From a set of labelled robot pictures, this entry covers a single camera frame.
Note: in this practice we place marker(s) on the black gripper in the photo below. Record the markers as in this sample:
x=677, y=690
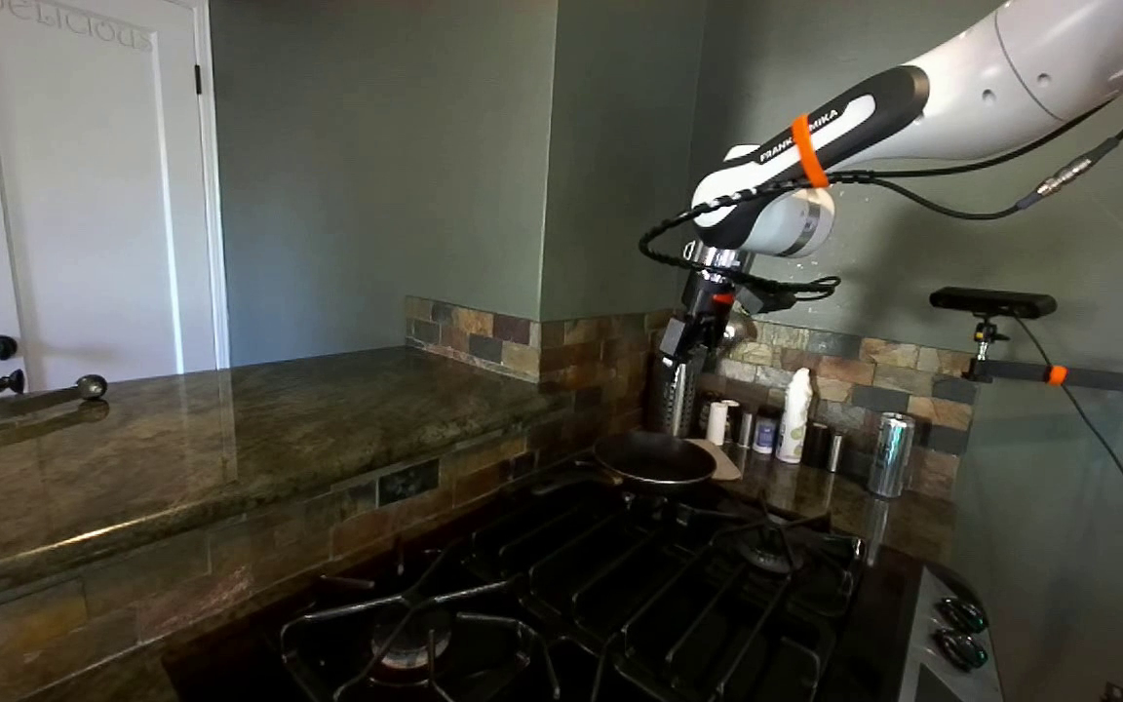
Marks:
x=698, y=326

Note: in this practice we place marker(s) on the black frying pan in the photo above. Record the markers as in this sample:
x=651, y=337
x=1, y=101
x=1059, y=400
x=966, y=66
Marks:
x=658, y=456

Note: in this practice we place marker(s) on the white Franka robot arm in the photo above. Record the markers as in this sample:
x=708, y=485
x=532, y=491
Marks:
x=975, y=83

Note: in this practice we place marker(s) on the steel utensil canister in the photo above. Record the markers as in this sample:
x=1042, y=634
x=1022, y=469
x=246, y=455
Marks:
x=647, y=391

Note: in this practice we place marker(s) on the small white cylinder container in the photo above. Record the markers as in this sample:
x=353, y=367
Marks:
x=719, y=424

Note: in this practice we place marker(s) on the white quilted pot holder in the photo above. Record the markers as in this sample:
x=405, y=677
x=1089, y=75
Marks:
x=726, y=460

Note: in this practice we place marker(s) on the small dark jar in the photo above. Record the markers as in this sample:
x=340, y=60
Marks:
x=762, y=434

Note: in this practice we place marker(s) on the white plastic bottle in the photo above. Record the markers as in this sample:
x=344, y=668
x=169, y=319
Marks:
x=793, y=424

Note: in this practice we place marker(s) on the dark glass bottle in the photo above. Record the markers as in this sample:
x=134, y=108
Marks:
x=829, y=449

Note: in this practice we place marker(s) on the black gas stove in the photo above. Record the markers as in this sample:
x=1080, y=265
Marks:
x=663, y=597

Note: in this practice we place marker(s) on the black stove knob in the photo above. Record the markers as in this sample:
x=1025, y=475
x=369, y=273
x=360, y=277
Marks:
x=966, y=614
x=962, y=649

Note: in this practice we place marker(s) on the granite raised counter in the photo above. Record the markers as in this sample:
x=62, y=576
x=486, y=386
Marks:
x=196, y=455

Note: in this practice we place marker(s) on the white door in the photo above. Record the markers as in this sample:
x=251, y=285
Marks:
x=79, y=195

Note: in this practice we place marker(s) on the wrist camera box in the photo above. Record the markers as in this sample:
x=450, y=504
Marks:
x=782, y=291

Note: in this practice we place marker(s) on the black stereo camera bar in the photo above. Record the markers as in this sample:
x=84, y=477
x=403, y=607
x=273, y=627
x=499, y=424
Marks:
x=992, y=303

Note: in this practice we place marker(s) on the camera mount arm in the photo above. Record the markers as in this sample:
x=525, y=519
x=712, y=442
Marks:
x=1094, y=380

